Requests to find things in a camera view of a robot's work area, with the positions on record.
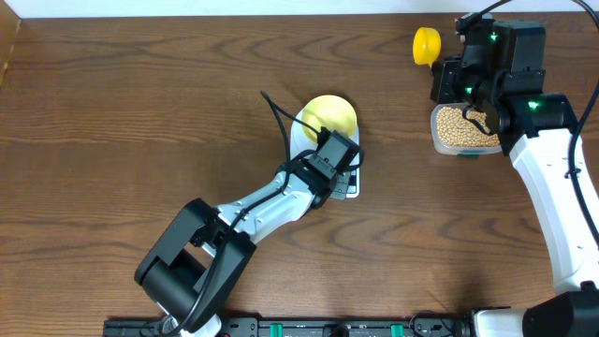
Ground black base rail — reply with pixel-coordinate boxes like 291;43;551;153
102;306;525;337

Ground yellow bowl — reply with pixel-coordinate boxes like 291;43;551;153
300;95;358;138

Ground clear plastic container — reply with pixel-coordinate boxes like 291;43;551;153
431;103;502;155

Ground white digital kitchen scale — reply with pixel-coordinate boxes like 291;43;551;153
289;110;361;199

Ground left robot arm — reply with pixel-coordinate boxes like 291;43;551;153
134;130;364;336

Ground soybeans in container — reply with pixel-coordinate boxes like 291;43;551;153
435;107;500;148

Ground yellow measuring scoop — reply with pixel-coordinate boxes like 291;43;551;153
413;27;442;66

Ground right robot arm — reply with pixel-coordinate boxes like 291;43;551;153
413;14;598;336

